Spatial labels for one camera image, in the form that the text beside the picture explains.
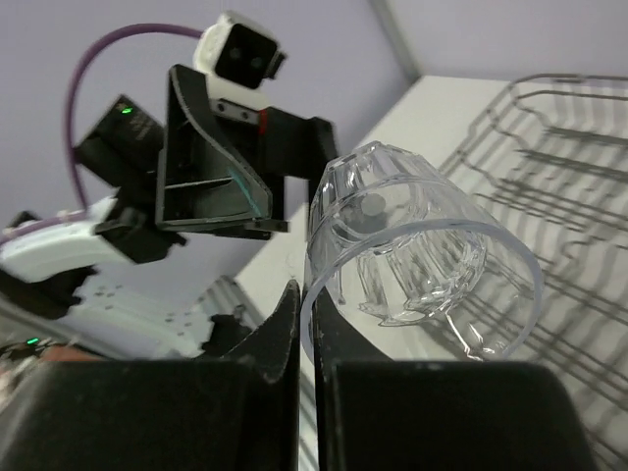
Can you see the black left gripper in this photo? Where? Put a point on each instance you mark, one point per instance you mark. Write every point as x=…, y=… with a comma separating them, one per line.
x=223, y=166

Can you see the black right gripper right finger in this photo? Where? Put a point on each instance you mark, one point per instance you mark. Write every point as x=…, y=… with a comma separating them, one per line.
x=375, y=413

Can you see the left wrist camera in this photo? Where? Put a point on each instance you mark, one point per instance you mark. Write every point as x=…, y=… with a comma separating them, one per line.
x=236, y=55

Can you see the aluminium frame post left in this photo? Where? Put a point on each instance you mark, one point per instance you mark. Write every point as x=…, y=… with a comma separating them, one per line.
x=397, y=39

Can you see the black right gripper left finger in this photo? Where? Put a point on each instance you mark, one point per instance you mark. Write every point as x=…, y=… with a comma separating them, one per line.
x=236, y=412

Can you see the grey wire dish rack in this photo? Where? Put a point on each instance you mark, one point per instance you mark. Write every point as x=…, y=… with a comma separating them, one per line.
x=548, y=158

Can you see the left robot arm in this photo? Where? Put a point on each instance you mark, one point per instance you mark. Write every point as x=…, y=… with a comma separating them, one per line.
x=50, y=268

